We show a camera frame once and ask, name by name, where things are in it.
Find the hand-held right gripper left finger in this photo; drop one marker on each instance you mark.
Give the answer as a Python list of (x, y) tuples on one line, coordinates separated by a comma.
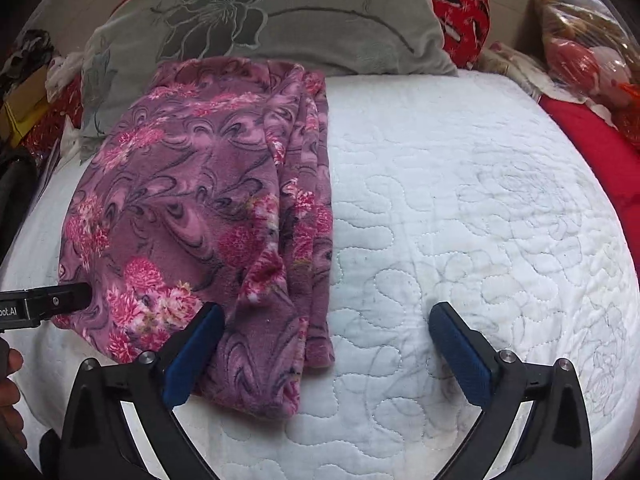
[(192, 355)]

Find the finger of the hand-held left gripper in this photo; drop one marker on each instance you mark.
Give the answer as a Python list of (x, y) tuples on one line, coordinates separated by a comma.
[(60, 301)]

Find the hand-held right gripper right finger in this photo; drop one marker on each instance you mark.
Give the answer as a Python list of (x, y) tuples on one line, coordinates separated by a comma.
[(462, 355)]

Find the purple floral fleece garment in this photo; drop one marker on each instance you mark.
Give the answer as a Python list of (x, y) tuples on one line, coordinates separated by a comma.
[(200, 185)]

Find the person's left hand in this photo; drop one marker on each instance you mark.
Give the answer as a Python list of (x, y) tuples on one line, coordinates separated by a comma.
[(10, 410)]

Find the black bag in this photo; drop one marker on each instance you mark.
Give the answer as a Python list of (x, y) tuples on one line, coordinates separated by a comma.
[(15, 200)]

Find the white quilted mattress pad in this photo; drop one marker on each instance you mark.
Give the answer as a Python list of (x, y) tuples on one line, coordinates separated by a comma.
[(450, 210)]

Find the red patterned cloth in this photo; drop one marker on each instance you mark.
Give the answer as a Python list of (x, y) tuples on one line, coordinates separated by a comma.
[(52, 120), (465, 10)]

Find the cardboard box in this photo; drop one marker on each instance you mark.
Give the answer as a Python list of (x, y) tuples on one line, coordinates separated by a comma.
[(22, 105)]

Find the red bed sheet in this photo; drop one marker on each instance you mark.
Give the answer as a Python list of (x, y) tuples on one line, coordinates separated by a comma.
[(600, 145)]

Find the pale floral cloth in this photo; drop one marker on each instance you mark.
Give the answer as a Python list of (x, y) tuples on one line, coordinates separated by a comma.
[(510, 70)]

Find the clear plastic bag with toys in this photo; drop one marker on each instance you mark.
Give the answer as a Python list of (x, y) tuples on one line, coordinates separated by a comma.
[(585, 55)]

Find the grey flower-embossed pillow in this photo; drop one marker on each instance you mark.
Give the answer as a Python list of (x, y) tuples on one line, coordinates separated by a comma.
[(325, 25)]

